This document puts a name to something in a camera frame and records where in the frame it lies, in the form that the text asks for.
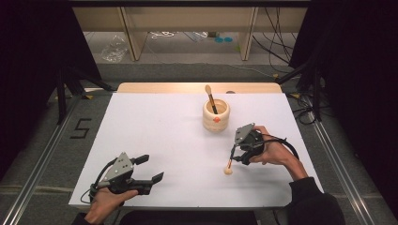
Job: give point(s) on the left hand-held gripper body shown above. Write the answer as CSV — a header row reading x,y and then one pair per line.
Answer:
x,y
120,168

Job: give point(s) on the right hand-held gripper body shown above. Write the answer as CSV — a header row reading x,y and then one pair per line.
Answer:
x,y
245,134

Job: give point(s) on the wooden brush holder cup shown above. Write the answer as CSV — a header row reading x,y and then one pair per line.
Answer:
x,y
216,123

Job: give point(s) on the person's right hand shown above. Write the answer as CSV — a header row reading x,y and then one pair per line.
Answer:
x,y
275,151

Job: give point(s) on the person's left hand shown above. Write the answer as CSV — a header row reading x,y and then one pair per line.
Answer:
x,y
103,204

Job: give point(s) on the white table mat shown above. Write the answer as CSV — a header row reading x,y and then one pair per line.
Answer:
x,y
175,140

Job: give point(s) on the person's dark lap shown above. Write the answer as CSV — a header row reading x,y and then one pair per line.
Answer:
x,y
187,218

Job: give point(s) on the light wooden table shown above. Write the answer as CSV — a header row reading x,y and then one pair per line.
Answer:
x,y
162,87

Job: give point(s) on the black metal stand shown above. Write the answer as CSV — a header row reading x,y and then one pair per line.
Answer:
x,y
316,90
64,93

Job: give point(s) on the blue round discs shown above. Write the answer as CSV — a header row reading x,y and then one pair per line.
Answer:
x,y
224,39

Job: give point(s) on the clear plastic bag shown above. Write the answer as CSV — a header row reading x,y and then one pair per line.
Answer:
x,y
114,50

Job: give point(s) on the light wooden shelf unit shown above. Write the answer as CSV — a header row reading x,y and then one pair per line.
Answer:
x,y
187,18

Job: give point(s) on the metal floor rail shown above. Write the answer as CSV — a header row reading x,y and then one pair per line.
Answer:
x,y
40,162
341,175

